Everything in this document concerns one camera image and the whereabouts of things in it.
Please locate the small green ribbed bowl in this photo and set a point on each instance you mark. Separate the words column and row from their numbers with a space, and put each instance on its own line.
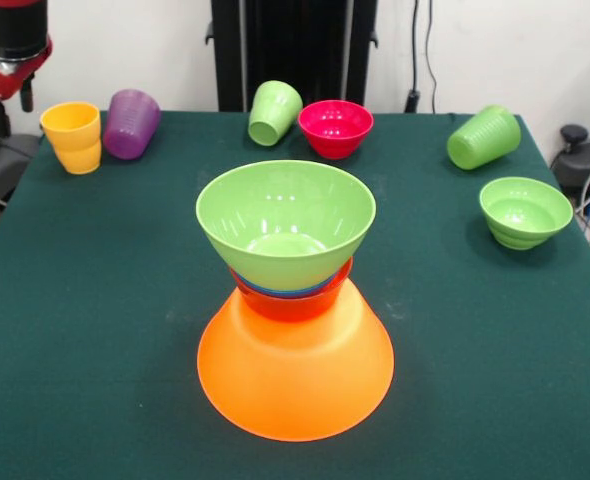
column 525, row 210

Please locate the purple cup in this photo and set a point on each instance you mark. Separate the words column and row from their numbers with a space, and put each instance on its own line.
column 127, row 127

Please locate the large green bowl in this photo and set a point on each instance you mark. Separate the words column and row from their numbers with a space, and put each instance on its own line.
column 285, row 210

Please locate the blue ribbed bowl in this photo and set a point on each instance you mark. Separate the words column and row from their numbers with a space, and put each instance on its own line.
column 285, row 294

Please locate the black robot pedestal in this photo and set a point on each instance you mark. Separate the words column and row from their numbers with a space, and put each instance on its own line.
column 285, row 50

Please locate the green smooth cup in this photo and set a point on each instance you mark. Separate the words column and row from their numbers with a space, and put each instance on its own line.
column 485, row 135

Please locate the yellow ribbed cup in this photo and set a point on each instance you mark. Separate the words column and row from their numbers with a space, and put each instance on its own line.
column 75, row 145

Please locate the pink bowl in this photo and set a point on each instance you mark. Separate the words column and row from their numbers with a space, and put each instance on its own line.
column 335, row 130

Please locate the dark green tablecloth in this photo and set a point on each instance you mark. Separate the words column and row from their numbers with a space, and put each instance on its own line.
column 475, row 350

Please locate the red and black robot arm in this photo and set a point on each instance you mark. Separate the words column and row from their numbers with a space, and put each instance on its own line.
column 7, row 27

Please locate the green ribbed cup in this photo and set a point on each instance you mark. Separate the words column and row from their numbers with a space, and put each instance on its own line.
column 275, row 110

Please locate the red bowl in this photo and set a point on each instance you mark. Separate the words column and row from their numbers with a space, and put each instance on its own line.
column 290, row 307

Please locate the large orange bowl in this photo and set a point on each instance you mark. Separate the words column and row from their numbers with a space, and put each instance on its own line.
column 295, row 380

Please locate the black chair base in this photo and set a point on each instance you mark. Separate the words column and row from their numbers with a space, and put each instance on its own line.
column 582, row 160
column 5, row 165

